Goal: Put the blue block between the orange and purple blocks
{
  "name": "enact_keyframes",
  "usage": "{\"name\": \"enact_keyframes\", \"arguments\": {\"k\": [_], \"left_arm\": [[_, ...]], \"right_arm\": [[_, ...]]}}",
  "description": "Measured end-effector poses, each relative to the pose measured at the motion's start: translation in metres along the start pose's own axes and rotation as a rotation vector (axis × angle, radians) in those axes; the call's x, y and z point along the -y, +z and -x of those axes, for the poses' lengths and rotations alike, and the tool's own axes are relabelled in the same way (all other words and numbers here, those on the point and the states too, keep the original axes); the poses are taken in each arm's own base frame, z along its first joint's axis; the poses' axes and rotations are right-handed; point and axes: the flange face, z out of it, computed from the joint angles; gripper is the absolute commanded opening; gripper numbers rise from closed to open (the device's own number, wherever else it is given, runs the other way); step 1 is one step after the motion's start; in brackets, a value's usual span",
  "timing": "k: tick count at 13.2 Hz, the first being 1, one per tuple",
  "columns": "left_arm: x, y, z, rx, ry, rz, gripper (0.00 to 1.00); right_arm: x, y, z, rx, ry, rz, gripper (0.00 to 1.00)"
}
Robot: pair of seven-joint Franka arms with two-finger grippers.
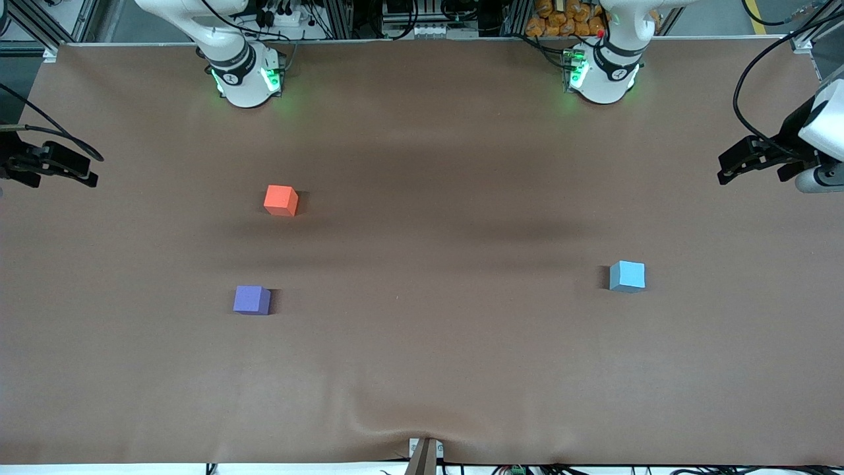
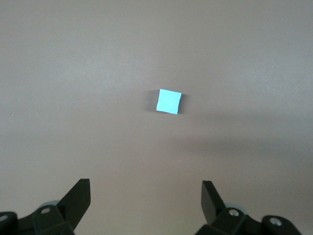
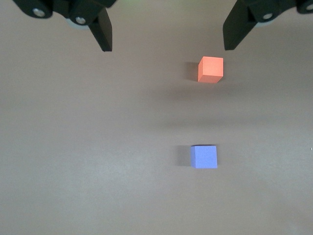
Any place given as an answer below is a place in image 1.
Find purple foam block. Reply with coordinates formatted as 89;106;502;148
233;285;272;316

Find brown table cover sheet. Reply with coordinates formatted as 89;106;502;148
0;36;844;466

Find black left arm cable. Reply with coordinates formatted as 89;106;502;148
733;0;844;162

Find silver aluminium frame post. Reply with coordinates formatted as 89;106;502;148
325;0;355;39
503;0;533;38

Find light blue foam block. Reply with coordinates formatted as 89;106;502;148
609;260;646;294

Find brown camera mount post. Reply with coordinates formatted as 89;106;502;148
406;437;444;475

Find orange lumpy bag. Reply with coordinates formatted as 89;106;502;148
526;0;607;38

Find orange foam block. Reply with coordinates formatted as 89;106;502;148
264;185;299;218

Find white power strip black plugs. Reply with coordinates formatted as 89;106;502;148
260;3;311;28

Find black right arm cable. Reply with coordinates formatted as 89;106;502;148
0;82;106;164

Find grey aluminium frame strut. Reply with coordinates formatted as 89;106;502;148
7;0;67;53
69;0;101;42

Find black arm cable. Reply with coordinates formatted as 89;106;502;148
0;82;106;164
733;0;844;162

